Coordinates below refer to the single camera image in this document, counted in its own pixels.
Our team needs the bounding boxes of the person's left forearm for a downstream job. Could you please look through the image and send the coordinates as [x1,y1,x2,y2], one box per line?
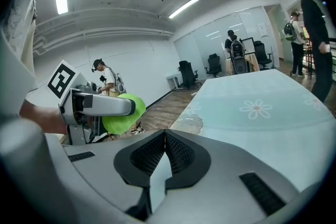
[19,98,68,136]

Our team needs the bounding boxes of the black backpack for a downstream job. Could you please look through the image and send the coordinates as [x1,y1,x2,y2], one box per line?
[230,39,249,74]

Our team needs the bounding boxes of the white paper sheet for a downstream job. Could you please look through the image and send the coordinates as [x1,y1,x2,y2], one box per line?
[257,23,269,37]

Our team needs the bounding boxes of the black railing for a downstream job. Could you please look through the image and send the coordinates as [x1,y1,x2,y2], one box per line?
[301,38,336,80]

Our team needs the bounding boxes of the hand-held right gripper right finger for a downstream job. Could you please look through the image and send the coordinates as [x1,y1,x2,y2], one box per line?
[151,130,301,224]

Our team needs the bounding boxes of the person's cream printed shirt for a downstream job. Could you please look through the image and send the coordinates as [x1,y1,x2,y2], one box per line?
[0,0,43,124]

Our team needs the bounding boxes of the grey backpack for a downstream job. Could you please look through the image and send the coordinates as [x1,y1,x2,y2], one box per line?
[114,73,127,94]

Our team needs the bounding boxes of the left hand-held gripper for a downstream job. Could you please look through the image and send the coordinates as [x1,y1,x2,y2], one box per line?
[47,59,137,145]

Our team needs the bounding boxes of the small white desk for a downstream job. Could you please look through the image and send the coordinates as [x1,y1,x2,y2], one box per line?
[166,73,184,91]

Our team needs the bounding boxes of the green ball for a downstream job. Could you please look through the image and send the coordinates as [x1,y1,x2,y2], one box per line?
[101,93,146,136]

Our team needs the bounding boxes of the clear plate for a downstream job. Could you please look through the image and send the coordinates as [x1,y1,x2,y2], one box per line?
[170,113,204,135]

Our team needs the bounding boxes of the black office chair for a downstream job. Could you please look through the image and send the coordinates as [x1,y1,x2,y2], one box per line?
[178,60,202,90]
[254,40,272,70]
[204,54,223,78]

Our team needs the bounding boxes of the white ceiling pipes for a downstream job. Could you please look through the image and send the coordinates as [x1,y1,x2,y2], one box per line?
[33,27,175,56]

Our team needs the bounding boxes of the green backpack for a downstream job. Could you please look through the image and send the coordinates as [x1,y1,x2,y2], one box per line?
[284,20,298,41]

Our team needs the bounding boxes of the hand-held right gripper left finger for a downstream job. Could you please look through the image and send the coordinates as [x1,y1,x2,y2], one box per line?
[46,130,167,222]

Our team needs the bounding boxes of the light blue flowered tablecloth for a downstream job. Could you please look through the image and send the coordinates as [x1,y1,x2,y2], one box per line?
[149,68,336,215]

